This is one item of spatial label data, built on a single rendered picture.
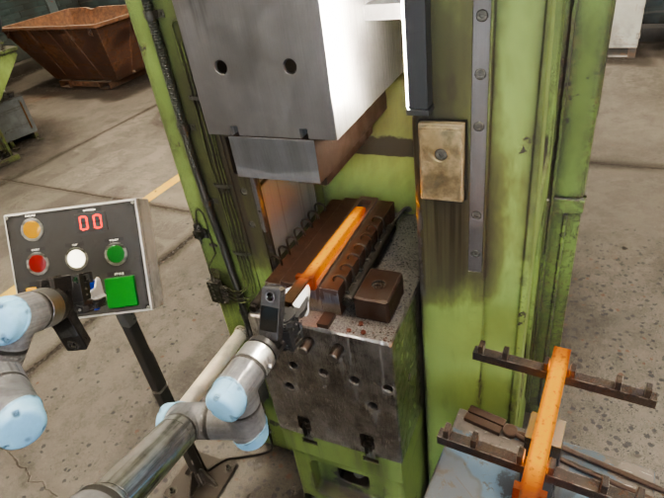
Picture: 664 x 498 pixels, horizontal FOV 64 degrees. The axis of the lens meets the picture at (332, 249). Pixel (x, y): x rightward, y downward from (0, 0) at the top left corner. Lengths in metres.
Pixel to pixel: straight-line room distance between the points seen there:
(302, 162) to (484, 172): 0.37
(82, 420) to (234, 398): 1.68
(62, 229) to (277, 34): 0.76
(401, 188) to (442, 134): 0.53
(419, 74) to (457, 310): 0.59
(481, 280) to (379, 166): 0.50
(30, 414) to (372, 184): 1.09
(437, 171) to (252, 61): 0.42
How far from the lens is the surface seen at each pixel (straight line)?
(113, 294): 1.41
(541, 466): 0.93
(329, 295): 1.25
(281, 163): 1.10
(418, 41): 1.01
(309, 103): 1.01
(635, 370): 2.52
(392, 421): 1.40
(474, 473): 1.23
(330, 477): 1.87
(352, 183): 1.64
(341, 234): 1.38
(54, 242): 1.47
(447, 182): 1.12
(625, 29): 6.26
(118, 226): 1.39
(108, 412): 2.62
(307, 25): 0.97
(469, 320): 1.35
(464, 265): 1.25
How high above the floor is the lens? 1.75
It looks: 34 degrees down
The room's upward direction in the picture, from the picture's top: 9 degrees counter-clockwise
